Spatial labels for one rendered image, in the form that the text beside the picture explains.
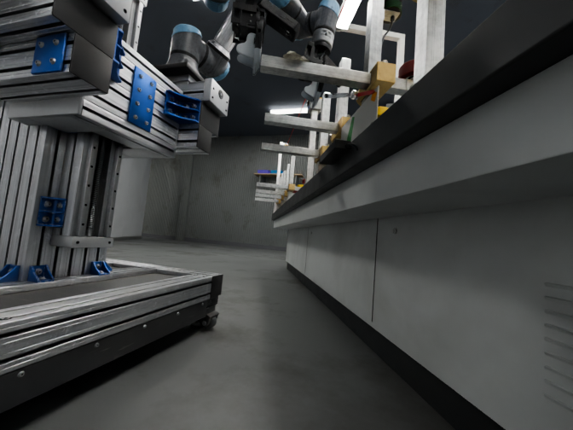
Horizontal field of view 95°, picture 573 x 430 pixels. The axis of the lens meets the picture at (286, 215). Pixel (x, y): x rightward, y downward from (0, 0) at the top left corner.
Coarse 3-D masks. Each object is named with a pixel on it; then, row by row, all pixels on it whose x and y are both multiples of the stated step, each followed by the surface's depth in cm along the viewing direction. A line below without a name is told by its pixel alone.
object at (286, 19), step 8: (264, 0) 65; (264, 8) 65; (272, 8) 65; (272, 16) 66; (280, 16) 65; (288, 16) 65; (272, 24) 68; (280, 24) 67; (288, 24) 65; (296, 24) 66; (280, 32) 69; (288, 32) 67; (296, 32) 66
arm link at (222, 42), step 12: (228, 24) 116; (216, 36) 118; (228, 36) 117; (216, 48) 118; (228, 48) 120; (216, 60) 120; (228, 60) 123; (204, 72) 122; (216, 72) 123; (228, 72) 127
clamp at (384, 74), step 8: (376, 64) 66; (384, 64) 65; (392, 64) 66; (376, 72) 65; (384, 72) 65; (392, 72) 65; (376, 80) 65; (384, 80) 65; (392, 80) 65; (368, 88) 69; (384, 88) 68; (360, 96) 75; (360, 104) 77
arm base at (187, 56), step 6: (174, 54) 107; (180, 54) 107; (186, 54) 108; (168, 60) 108; (174, 60) 106; (180, 60) 106; (186, 60) 108; (192, 60) 109; (192, 66) 108; (198, 66) 115; (198, 72) 112
